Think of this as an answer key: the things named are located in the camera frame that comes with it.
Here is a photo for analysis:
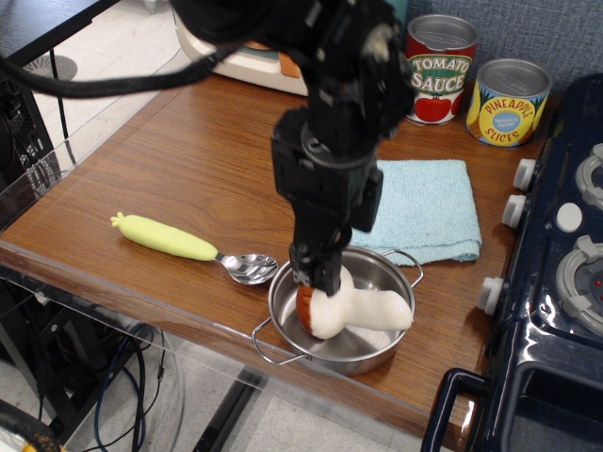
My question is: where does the pineapple slices can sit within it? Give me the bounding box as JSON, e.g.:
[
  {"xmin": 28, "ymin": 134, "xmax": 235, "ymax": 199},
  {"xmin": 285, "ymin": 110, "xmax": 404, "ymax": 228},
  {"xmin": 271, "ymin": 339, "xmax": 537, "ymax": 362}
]
[{"xmin": 466, "ymin": 58, "xmax": 553, "ymax": 148}]

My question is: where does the black desk at left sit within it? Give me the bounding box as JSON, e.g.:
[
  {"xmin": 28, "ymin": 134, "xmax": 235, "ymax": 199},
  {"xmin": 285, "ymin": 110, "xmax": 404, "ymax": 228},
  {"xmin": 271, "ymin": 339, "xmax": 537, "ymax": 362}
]
[{"xmin": 1, "ymin": 0, "xmax": 115, "ymax": 189}]

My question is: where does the toy microwave teal cream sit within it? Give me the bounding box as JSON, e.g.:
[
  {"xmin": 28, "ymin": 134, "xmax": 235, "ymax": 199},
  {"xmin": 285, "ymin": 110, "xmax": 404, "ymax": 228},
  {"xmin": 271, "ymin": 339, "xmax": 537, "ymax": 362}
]
[{"xmin": 174, "ymin": 14, "xmax": 307, "ymax": 96}]

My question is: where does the dark blue toy stove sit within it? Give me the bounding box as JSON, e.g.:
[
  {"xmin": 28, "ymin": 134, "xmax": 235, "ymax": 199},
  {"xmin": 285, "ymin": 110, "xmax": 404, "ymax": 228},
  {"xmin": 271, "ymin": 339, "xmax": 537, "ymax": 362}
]
[{"xmin": 421, "ymin": 74, "xmax": 602, "ymax": 451}]

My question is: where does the clear acrylic table guard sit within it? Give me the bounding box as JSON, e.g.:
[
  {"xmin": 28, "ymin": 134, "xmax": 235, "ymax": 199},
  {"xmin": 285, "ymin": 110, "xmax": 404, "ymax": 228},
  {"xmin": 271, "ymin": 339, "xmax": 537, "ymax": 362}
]
[{"xmin": 0, "ymin": 44, "xmax": 269, "ymax": 392}]

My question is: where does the spoon with green handle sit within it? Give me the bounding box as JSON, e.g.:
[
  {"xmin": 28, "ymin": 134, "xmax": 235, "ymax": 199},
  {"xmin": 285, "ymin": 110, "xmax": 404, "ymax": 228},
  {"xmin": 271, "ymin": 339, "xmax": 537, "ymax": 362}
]
[{"xmin": 110, "ymin": 212, "xmax": 279, "ymax": 285}]

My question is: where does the blue floor cable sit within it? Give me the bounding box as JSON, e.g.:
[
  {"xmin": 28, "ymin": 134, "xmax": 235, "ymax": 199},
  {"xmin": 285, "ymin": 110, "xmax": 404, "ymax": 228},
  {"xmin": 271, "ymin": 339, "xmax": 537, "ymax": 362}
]
[{"xmin": 92, "ymin": 334, "xmax": 147, "ymax": 452}]

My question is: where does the yellow plush toy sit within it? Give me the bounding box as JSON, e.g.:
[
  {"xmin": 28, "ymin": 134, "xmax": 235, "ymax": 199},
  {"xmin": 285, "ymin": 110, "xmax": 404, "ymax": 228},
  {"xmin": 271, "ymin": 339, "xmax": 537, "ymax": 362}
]
[{"xmin": 1, "ymin": 400, "xmax": 64, "ymax": 452}]

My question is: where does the plush brown white mushroom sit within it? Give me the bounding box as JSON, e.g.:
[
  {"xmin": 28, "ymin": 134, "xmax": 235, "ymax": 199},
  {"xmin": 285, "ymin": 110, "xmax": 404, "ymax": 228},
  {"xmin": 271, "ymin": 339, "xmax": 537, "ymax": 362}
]
[{"xmin": 296, "ymin": 266, "xmax": 414, "ymax": 340}]

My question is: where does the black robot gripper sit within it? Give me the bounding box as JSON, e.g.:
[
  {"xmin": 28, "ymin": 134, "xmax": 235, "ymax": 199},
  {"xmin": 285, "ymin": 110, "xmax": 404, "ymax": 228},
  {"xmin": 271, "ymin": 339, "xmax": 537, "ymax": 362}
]
[{"xmin": 271, "ymin": 107, "xmax": 383, "ymax": 297}]

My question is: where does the black floor cable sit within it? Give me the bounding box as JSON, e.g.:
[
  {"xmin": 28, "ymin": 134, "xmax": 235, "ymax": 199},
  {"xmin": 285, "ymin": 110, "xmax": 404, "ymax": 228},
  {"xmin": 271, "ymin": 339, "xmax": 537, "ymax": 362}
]
[{"xmin": 83, "ymin": 329, "xmax": 167, "ymax": 452}]

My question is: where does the stainless steel pot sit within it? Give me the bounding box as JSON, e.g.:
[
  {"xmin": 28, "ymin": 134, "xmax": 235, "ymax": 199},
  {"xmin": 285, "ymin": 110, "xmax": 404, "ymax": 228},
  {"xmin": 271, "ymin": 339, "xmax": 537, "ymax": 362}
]
[{"xmin": 252, "ymin": 247, "xmax": 424, "ymax": 376}]

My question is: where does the light blue folded towel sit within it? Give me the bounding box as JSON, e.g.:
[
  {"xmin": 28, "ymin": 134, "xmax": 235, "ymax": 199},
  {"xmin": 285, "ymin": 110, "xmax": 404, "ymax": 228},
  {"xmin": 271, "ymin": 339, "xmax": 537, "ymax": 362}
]
[{"xmin": 350, "ymin": 159, "xmax": 482, "ymax": 266}]

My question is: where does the tomato sauce can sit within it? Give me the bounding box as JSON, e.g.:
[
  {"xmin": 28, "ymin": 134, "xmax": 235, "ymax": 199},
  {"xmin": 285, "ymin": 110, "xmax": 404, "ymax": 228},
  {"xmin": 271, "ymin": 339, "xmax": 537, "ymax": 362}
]
[{"xmin": 405, "ymin": 14, "xmax": 480, "ymax": 124}]

